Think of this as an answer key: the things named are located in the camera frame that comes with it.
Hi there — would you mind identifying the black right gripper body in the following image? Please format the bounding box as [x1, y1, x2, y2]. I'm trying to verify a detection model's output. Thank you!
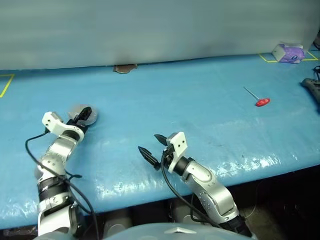
[161, 143, 176, 169]

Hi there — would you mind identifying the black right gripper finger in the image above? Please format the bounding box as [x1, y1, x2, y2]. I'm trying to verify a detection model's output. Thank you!
[153, 134, 169, 146]
[137, 146, 161, 172]

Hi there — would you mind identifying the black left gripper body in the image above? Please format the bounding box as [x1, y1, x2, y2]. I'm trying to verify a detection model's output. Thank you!
[66, 116, 89, 134]

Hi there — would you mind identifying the brown patch at table edge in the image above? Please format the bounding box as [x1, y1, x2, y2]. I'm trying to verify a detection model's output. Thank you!
[113, 63, 138, 75]

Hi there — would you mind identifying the grey robot torso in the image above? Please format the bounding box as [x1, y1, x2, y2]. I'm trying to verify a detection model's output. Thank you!
[34, 221, 251, 240]

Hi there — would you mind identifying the purple tissue pack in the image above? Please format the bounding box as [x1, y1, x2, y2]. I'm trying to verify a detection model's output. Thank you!
[271, 42, 307, 64]

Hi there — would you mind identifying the dark grey object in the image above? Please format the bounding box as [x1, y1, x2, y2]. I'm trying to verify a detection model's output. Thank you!
[300, 77, 320, 111]

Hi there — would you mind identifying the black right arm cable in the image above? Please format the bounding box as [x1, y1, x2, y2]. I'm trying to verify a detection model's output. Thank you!
[160, 152, 228, 230]

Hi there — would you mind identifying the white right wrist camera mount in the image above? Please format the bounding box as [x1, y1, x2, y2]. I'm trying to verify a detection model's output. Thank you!
[165, 131, 188, 174]

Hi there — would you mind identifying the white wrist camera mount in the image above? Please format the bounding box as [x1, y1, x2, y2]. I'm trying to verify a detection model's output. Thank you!
[41, 111, 85, 141]
[165, 131, 188, 174]

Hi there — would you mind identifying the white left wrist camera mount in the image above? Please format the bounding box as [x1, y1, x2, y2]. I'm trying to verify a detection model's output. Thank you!
[41, 111, 85, 141]

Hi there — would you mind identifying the red T-handle hex key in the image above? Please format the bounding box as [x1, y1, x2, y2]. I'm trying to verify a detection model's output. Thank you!
[243, 86, 271, 107]

